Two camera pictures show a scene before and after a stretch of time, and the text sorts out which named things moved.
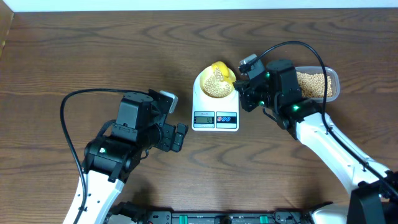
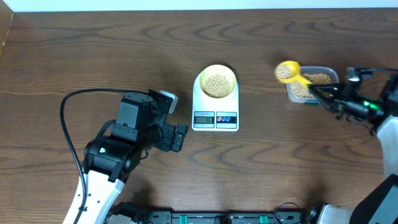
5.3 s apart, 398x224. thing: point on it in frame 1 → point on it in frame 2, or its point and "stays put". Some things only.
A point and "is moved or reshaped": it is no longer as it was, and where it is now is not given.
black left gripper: (166, 142) stays put
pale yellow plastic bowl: (217, 80) stays put
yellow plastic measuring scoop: (221, 70) is moved or reshaped
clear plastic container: (311, 83) stays put
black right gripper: (244, 88) → (341, 94)
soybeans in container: (312, 85) stays put
